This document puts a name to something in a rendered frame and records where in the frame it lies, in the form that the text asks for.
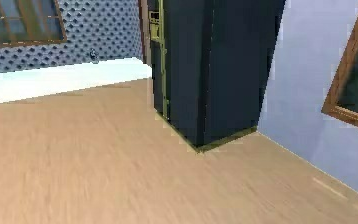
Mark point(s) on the small dark wall fixture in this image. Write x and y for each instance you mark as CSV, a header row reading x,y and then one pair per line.
x,y
93,55

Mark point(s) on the black fridge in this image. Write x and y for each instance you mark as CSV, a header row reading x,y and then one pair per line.
x,y
220,66

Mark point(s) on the white kitchen counter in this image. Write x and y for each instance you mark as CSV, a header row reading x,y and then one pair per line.
x,y
63,78

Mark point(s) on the brown framed window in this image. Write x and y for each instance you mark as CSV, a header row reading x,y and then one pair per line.
x,y
355,76
23,21

